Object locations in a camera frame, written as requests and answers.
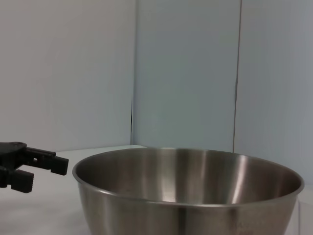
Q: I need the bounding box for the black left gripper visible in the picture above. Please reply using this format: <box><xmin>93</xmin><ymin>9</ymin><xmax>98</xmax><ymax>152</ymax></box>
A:
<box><xmin>0</xmin><ymin>141</ymin><xmax>69</xmax><ymax>194</ymax></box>

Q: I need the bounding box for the stainless steel mixing bowl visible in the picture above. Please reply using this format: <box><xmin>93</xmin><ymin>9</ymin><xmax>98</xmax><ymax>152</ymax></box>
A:
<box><xmin>72</xmin><ymin>146</ymin><xmax>305</xmax><ymax>235</ymax></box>

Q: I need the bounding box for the white partition panel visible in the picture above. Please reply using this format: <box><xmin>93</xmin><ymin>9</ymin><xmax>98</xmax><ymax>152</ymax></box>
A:
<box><xmin>131</xmin><ymin>0</ymin><xmax>243</xmax><ymax>154</ymax></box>
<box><xmin>233</xmin><ymin>0</ymin><xmax>313</xmax><ymax>177</ymax></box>
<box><xmin>0</xmin><ymin>0</ymin><xmax>136</xmax><ymax>153</ymax></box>

